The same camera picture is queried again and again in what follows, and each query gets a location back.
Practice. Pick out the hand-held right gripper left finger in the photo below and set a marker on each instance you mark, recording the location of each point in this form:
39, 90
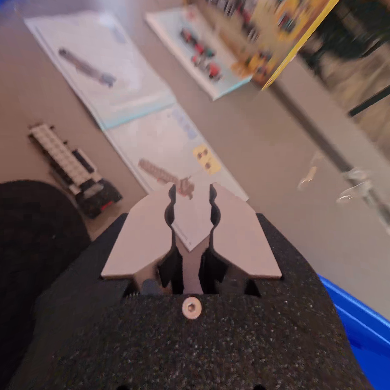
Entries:
143, 237

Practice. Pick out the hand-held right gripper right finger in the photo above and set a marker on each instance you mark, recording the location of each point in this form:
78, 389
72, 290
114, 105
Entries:
243, 240

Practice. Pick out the grey and black lego build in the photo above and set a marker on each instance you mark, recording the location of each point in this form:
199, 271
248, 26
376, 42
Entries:
61, 152

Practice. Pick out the blue plastic bin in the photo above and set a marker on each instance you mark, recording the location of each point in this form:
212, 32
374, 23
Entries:
365, 335

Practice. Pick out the open lego instruction booklet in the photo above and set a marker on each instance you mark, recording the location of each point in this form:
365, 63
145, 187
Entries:
91, 61

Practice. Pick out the closed lego instruction booklet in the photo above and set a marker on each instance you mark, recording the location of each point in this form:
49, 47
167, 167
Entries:
176, 27

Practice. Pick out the yellow lego set box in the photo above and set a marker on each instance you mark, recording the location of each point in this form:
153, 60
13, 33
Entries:
274, 18

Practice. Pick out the black padded chair armrest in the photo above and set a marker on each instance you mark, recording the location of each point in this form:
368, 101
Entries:
30, 243

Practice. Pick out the clear plastic bag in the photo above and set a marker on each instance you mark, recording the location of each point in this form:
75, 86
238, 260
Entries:
355, 182

